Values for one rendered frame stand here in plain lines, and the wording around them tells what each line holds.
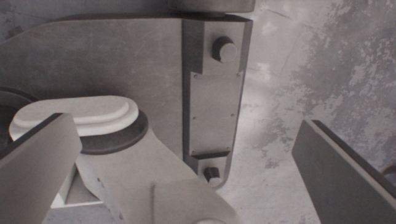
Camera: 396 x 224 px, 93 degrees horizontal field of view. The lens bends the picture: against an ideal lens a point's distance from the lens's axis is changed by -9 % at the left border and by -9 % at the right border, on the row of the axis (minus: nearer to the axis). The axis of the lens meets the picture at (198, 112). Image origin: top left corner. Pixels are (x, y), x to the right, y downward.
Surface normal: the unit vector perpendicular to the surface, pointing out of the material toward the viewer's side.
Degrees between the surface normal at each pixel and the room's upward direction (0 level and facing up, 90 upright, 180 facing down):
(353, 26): 0
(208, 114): 0
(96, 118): 45
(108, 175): 90
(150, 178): 90
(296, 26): 0
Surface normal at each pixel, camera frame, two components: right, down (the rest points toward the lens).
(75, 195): 0.04, -0.86
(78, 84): 0.20, 0.51
